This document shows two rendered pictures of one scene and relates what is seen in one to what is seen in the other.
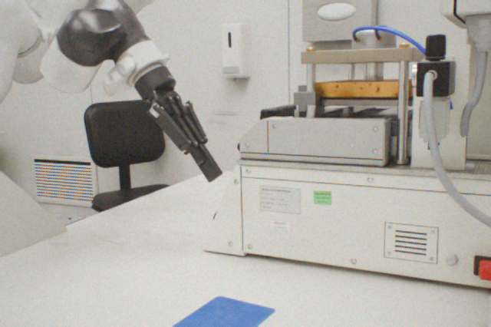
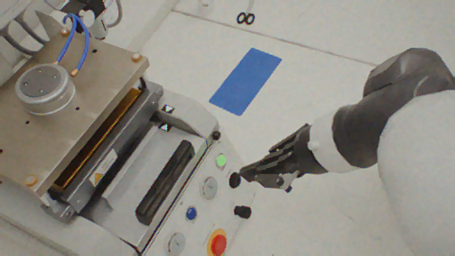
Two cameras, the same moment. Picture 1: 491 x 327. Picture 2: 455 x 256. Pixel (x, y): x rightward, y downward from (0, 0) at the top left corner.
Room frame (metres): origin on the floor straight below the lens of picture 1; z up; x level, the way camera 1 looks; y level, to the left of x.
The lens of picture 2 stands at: (1.39, 0.07, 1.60)
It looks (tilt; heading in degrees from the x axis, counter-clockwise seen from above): 54 degrees down; 185
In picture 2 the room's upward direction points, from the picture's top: 6 degrees counter-clockwise
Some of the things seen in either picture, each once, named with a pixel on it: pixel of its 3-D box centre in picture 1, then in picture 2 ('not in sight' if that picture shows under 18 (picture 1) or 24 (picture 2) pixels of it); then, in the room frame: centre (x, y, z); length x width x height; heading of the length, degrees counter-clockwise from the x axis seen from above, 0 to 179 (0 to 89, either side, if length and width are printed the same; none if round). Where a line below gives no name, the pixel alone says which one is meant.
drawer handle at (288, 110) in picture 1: (279, 116); (166, 180); (1.05, -0.07, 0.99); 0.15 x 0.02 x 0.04; 153
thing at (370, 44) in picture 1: (389, 65); (50, 92); (0.94, -0.26, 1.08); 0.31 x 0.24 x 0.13; 153
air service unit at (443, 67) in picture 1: (431, 92); (87, 19); (0.72, -0.25, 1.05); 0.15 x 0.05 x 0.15; 153
